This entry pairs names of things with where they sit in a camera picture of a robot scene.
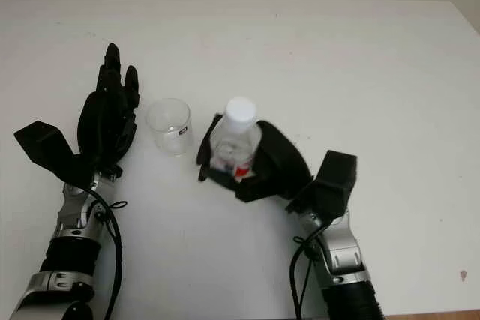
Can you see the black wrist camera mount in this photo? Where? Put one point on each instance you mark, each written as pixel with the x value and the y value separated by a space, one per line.
pixel 45 145
pixel 333 181

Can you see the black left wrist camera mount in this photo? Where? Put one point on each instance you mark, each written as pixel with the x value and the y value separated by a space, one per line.
pixel 45 145

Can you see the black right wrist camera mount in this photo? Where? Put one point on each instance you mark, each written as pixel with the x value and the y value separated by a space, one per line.
pixel 333 181

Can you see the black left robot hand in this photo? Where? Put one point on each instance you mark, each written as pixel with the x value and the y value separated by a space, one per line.
pixel 101 125

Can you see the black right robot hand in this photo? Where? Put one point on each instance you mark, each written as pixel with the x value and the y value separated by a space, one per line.
pixel 281 162

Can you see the clear plastic water bottle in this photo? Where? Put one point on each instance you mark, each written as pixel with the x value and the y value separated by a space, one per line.
pixel 238 132

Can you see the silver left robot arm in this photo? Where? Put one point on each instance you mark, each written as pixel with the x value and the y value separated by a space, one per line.
pixel 71 234

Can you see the clear glass cup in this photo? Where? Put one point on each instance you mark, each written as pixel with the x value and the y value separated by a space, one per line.
pixel 168 129

